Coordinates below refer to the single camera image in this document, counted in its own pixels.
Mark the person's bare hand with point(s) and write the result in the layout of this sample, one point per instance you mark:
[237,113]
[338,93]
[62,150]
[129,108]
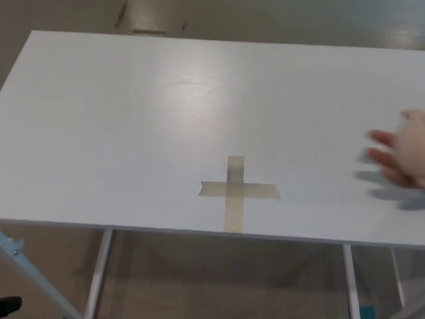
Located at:
[410,146]

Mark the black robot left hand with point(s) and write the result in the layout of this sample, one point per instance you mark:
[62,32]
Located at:
[10,303]

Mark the grey metal stand bar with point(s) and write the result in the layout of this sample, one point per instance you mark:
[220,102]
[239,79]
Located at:
[30,269]

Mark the thin white table leg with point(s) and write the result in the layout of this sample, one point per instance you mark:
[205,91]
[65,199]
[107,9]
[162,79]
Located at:
[398,276]

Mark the beige tape strip notched end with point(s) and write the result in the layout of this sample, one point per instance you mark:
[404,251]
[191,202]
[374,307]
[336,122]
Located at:
[259,191]

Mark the teal floor marker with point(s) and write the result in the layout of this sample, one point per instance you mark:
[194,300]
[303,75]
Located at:
[368,312]

